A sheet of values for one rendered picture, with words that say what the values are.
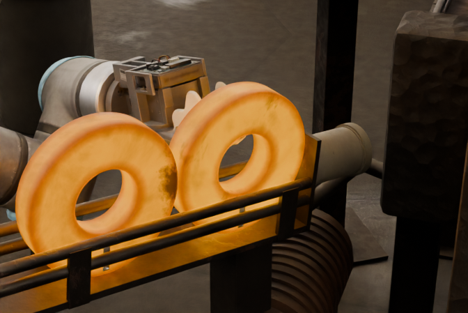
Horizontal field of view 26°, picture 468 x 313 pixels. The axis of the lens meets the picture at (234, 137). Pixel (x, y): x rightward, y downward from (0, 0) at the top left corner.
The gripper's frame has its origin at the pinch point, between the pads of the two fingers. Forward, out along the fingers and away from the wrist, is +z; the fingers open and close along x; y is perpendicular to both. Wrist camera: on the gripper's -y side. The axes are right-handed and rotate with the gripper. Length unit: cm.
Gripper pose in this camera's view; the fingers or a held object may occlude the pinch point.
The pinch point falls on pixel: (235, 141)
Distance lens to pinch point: 102.1
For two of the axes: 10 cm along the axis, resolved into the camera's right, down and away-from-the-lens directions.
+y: -1.6, -9.5, -2.6
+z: 5.8, 1.2, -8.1
